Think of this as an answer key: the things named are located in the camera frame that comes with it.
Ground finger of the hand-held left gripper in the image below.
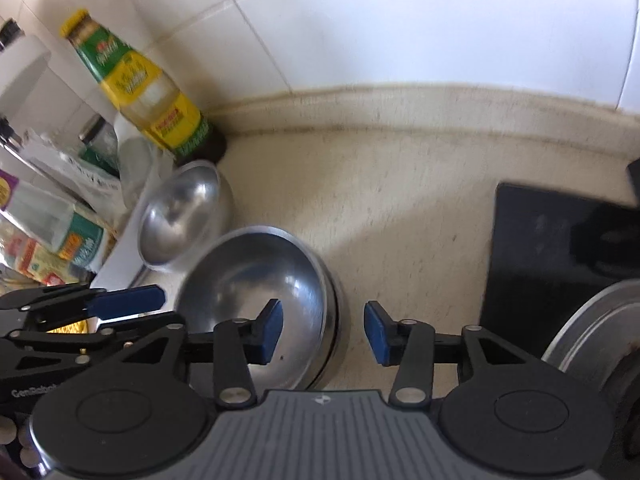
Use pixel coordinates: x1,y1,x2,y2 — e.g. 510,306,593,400
0,312,184,362
0,284,167,332

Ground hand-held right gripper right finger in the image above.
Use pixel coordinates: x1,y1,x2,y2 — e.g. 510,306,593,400
364,301,543,407

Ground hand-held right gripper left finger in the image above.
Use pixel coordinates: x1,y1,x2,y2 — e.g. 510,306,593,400
100,299,285,409

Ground white two-tier condiment rack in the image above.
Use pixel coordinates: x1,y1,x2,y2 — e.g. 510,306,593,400
0,35,167,332

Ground purple label sauce bottle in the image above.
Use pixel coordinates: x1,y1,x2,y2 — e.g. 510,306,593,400
0,169,119,272

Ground white printed plastic packet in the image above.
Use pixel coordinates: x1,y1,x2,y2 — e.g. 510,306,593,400
24,129,122,203

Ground black glass cooktop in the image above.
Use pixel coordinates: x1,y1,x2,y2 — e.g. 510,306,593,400
479,182,640,480

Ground green yellow label sauce bottle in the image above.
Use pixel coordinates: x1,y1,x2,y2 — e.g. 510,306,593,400
60,8,228,167

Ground silver burner plate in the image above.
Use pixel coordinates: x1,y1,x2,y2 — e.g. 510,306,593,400
542,280,640,411

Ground black burner cap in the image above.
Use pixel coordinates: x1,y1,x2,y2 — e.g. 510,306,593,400
599,340,640,472

